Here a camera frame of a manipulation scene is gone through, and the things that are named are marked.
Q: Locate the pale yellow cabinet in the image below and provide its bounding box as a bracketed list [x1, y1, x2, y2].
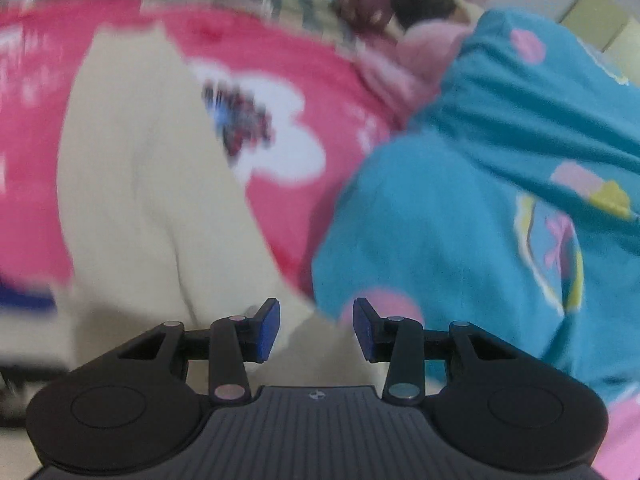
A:
[559, 0, 640, 63]

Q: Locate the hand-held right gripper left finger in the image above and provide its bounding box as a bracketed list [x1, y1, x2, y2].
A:
[117, 298, 280, 406]

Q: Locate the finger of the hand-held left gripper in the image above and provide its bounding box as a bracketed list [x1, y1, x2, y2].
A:
[0, 285, 56, 313]

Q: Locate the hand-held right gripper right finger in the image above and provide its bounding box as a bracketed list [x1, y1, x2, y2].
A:
[353, 297, 518, 406]

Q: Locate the blue and pink patterned quilt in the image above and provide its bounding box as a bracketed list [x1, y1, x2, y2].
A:
[311, 7, 640, 480]

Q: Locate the pink floral bed sheet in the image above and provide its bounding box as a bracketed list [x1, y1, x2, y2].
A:
[0, 0, 416, 301]

